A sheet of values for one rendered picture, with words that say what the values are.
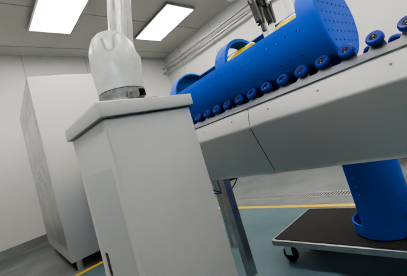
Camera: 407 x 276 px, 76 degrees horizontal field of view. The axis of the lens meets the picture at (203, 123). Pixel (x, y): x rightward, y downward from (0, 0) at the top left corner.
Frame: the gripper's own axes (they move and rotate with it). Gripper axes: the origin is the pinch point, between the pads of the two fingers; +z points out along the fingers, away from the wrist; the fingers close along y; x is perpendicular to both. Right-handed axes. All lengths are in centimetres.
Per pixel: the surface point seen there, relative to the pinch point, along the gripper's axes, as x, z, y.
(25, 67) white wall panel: 488, -197, -22
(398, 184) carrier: -10, 79, 47
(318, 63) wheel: -19.4, 21.7, -11.1
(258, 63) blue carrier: -0.1, 13.0, -13.5
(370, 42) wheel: -34.3, 22.5, -11.7
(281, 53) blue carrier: -9.9, 13.9, -13.1
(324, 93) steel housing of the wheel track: -19.2, 31.5, -13.1
